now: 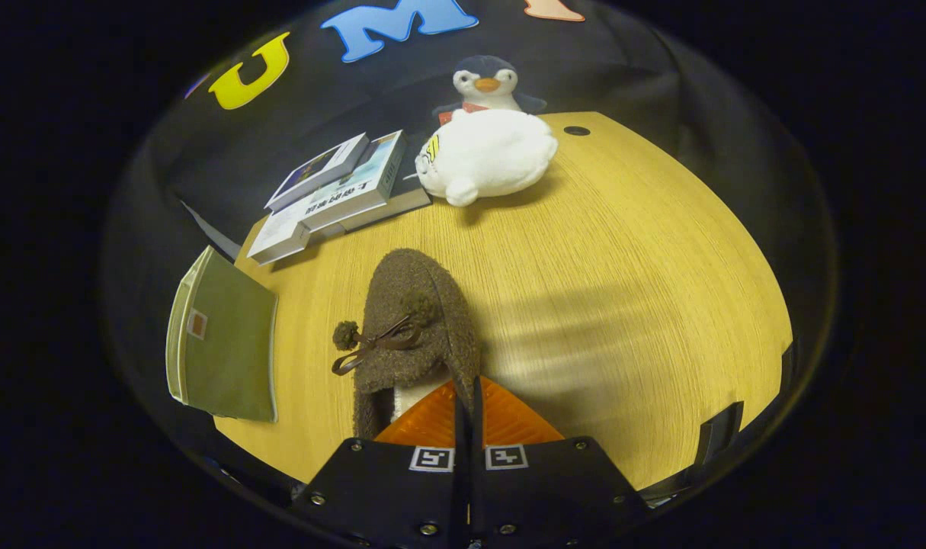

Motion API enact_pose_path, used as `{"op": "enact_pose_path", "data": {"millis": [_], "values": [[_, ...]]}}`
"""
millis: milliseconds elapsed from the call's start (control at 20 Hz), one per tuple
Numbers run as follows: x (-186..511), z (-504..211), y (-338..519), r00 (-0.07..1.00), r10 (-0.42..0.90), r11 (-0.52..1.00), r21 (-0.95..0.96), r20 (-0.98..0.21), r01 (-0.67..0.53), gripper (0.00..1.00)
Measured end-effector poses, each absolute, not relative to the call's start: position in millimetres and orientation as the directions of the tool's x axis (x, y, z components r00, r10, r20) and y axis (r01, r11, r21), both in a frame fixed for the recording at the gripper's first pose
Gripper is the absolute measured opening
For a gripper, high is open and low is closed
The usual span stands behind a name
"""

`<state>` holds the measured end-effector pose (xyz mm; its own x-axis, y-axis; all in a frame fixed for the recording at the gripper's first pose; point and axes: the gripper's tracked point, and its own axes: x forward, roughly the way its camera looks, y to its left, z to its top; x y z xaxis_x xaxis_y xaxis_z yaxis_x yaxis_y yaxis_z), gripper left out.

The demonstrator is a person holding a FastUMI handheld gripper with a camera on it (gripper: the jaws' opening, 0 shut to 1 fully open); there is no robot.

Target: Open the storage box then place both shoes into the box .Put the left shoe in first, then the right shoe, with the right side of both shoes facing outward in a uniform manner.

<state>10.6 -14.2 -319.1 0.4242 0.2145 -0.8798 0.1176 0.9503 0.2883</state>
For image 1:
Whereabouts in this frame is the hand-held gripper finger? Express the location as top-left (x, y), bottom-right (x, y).
top-left (291, 380), bottom-right (472, 549)
top-left (471, 375), bottom-right (654, 549)

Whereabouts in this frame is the brown fuzzy shoe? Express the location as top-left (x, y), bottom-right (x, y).
top-left (332, 248), bottom-right (482, 441)

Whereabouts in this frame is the green fabric storage box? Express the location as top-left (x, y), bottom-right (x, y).
top-left (165, 246), bottom-right (279, 424)

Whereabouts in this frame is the dark cover book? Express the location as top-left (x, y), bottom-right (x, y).
top-left (333, 145), bottom-right (433, 232)

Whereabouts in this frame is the white cover book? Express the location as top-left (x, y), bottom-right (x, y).
top-left (247, 204), bottom-right (311, 265)

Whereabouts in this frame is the light blue cover book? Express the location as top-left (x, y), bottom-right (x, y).
top-left (301, 130), bottom-right (407, 232)

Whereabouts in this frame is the white seal plush toy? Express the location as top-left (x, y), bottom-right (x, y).
top-left (415, 109), bottom-right (559, 207)

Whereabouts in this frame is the penguin plush toy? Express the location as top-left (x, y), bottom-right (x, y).
top-left (432, 55), bottom-right (547, 127)

